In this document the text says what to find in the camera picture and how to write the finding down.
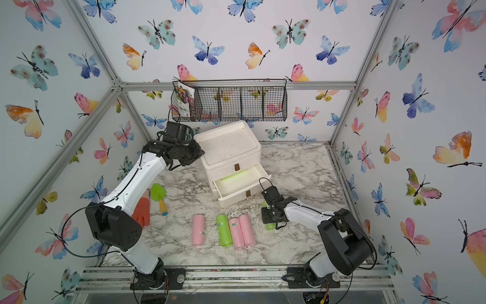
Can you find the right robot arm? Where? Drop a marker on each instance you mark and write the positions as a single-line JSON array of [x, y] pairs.
[[345, 242]]

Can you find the drawer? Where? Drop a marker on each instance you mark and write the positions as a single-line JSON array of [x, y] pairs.
[[229, 167], [236, 189]]

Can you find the aluminium front rail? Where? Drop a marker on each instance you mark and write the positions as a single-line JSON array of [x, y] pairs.
[[236, 278]]

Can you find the red rubber glove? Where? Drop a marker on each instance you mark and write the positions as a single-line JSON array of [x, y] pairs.
[[142, 211]]

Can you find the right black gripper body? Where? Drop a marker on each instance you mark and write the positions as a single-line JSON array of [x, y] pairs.
[[267, 215]]

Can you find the green toy shovel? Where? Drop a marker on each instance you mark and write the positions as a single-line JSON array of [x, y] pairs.
[[158, 193]]

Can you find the white three-drawer foam cabinet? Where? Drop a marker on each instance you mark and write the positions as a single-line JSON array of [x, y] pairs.
[[228, 141]]

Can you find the flower seed packet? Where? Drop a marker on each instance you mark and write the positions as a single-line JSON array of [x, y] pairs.
[[184, 99]]

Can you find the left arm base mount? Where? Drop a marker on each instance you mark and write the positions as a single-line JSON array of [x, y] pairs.
[[166, 278]]

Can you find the pink bag roll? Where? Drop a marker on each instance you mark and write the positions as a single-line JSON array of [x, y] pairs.
[[236, 234], [198, 230], [247, 230]]

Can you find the pink bag roll right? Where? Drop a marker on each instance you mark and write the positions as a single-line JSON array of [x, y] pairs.
[[247, 230]]

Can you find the black wire wall basket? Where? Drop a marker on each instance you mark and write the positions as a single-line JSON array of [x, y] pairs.
[[252, 100]]

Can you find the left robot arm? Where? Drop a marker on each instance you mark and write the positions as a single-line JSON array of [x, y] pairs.
[[111, 220]]

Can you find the green bag roll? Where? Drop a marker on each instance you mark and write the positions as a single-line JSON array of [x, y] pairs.
[[224, 230], [268, 226], [234, 175]]

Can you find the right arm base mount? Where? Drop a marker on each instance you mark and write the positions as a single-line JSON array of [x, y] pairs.
[[302, 277]]

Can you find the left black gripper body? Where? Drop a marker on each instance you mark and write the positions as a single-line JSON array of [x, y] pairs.
[[188, 154]]

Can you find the left pink bag roll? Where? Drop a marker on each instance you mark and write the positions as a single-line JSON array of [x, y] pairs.
[[198, 230]]

